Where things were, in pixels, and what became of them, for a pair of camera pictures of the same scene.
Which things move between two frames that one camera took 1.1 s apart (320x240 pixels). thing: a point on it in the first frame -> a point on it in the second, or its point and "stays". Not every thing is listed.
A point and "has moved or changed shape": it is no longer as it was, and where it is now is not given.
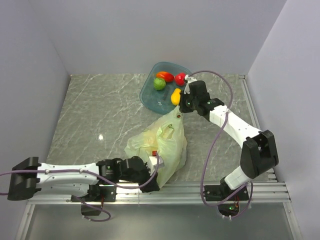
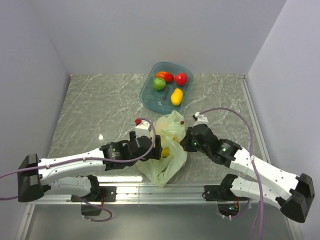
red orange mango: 168,77 stays
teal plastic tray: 160,100 stays
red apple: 179,79 stays
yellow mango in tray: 175,97 stays
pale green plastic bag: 167,138 has moved or changed shape
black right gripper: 182,107 -> 186,142
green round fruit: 159,83 stays
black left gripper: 155,187 -> 155,152
